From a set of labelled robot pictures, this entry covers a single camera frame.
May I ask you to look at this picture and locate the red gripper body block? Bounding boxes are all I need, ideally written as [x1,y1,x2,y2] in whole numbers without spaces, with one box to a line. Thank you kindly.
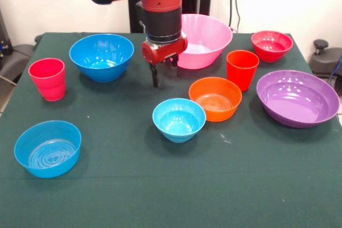
[141,32,189,66]

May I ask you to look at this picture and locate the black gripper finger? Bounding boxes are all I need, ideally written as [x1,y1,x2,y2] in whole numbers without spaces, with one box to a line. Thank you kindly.
[149,64,160,88]
[170,54,179,79]

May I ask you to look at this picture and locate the large pink bowl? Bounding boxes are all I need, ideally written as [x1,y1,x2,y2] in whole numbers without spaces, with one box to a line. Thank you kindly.
[177,13,234,70]

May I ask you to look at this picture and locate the deep blue bowl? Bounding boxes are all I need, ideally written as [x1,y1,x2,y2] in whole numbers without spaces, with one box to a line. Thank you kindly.
[68,33,135,83]

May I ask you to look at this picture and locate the ribbed cyan bowl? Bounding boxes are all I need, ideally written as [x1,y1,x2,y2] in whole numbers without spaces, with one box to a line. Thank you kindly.
[152,98,207,144]

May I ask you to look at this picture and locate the orange bowl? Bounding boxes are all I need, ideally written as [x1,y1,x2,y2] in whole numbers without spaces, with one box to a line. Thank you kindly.
[188,76,243,123]

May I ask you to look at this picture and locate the red cup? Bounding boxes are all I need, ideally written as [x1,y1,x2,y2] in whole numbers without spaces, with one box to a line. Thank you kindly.
[226,50,260,92]

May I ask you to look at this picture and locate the ribbed pink-red cup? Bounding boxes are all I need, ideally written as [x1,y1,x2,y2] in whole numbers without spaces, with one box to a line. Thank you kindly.
[28,57,66,102]

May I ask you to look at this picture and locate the wide purple bowl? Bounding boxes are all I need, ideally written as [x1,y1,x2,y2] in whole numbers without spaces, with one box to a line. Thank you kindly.
[256,69,340,129]

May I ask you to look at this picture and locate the flat-bottomed blue bowl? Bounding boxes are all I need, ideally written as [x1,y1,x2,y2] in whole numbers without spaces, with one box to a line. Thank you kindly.
[13,120,82,179]

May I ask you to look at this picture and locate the small crimson bowl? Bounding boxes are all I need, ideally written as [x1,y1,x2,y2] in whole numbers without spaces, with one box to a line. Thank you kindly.
[251,30,294,63]

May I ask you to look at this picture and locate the dark green table cloth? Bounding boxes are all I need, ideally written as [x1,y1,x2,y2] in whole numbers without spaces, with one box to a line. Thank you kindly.
[0,32,342,228]

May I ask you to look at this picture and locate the grey black equipment base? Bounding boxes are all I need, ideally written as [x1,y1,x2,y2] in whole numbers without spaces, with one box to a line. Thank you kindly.
[0,43,35,84]
[309,39,342,79]

